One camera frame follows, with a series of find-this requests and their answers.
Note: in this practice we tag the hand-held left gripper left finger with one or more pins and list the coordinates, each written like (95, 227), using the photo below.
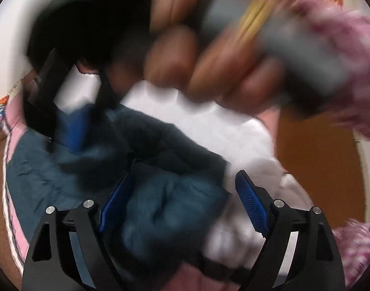
(112, 201)

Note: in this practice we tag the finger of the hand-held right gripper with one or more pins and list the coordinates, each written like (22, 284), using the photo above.
(107, 92)
(77, 127)

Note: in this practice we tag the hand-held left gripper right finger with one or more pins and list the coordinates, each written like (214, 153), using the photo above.
(251, 206)

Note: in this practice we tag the teal padded jacket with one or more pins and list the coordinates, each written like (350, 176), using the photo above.
(172, 212)

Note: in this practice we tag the person's right forearm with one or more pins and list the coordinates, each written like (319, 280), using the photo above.
(342, 54)

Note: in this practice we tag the person's right hand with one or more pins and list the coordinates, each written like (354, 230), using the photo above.
(203, 66)

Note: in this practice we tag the pink plaid shirt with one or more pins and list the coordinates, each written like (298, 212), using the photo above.
(356, 248)

